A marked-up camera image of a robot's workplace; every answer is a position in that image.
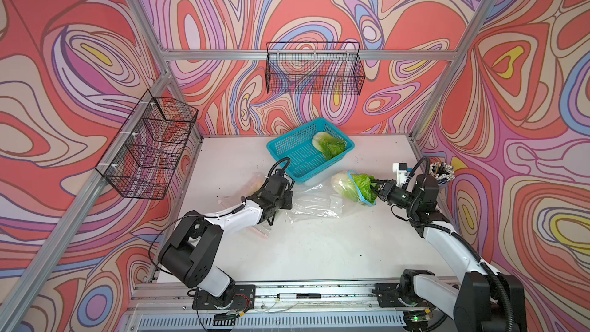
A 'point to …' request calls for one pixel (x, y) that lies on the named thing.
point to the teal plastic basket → (306, 162)
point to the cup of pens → (442, 172)
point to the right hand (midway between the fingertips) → (367, 187)
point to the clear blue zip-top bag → (328, 199)
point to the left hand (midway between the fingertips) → (291, 196)
